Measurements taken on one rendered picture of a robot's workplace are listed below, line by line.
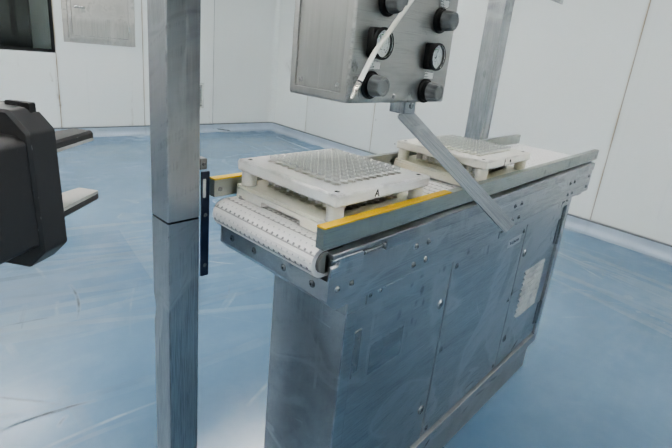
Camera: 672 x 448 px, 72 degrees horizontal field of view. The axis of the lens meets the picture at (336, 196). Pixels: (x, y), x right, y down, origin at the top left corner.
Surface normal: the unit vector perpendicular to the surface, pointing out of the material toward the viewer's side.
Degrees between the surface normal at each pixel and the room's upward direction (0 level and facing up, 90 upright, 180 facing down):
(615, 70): 90
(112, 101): 90
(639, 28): 90
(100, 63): 90
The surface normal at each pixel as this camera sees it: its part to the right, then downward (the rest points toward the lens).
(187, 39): 0.72, 0.27
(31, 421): 0.10, -0.95
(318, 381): -0.69, 0.15
